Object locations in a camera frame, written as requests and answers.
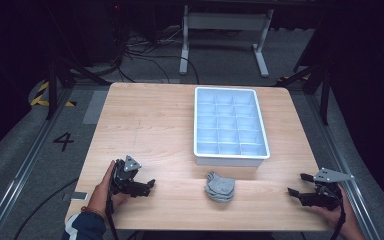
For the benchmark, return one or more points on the person's right hand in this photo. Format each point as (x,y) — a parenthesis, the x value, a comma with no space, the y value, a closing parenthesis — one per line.
(330,215)

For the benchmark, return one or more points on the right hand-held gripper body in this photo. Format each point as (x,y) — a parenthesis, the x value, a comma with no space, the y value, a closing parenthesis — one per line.
(326,195)

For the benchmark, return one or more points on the black tripod stand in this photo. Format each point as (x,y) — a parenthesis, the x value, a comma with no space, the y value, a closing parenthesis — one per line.
(53,90)
(323,86)

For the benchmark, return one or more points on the grey socks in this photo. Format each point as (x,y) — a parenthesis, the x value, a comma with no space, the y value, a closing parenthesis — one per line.
(220,187)

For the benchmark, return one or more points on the grey floor tape patch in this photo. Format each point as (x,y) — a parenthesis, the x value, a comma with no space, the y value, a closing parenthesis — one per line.
(95,108)

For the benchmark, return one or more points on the yellow black hazard tape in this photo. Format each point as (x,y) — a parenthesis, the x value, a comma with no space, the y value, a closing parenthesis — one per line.
(40,96)

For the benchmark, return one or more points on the aluminium floor rail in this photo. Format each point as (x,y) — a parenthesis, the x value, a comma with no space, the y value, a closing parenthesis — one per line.
(346,166)
(23,170)

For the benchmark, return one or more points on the small grey metal plate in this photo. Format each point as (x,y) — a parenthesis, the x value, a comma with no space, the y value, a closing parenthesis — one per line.
(79,196)

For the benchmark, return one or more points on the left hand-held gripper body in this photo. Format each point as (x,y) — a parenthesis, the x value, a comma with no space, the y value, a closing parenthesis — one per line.
(126,176)

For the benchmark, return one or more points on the person's left hand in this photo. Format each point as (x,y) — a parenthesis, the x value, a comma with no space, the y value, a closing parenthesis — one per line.
(100,196)

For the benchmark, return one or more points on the white divided storage box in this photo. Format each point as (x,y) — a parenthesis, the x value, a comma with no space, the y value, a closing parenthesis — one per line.
(230,126)

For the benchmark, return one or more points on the grey metal stand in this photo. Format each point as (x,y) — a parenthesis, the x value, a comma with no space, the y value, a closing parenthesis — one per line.
(226,21)

